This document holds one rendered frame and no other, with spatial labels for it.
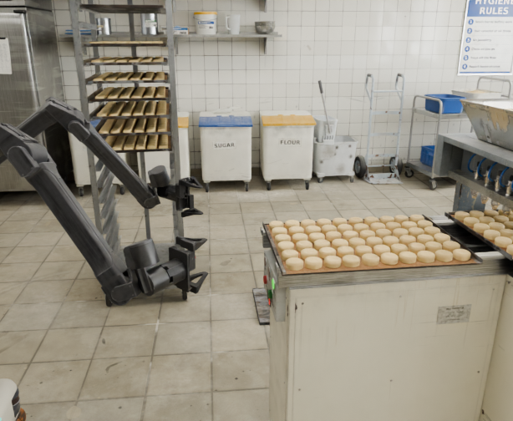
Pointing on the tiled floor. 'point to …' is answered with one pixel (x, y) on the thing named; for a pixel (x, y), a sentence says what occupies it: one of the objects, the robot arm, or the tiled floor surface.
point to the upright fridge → (20, 81)
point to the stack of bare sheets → (261, 306)
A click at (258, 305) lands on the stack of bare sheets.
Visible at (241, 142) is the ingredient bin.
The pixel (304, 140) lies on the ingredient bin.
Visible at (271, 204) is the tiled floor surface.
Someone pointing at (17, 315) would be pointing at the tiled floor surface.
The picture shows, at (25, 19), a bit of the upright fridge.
